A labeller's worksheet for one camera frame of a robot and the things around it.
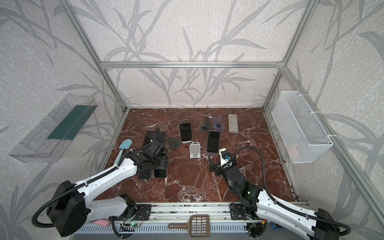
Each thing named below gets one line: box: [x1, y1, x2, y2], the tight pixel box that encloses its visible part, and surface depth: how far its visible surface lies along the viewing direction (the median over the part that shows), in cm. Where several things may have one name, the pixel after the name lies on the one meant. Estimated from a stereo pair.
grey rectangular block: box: [228, 114, 239, 134], surface depth 110 cm
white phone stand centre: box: [189, 142, 201, 159], surface depth 93 cm
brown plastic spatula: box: [168, 214, 210, 237], surface depth 72 cm
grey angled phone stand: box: [200, 117, 212, 133], surface depth 110 cm
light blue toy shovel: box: [113, 139, 133, 166], surface depth 100 cm
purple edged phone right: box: [207, 130, 221, 154], surface depth 91 cm
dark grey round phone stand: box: [213, 114, 224, 131], surface depth 110 cm
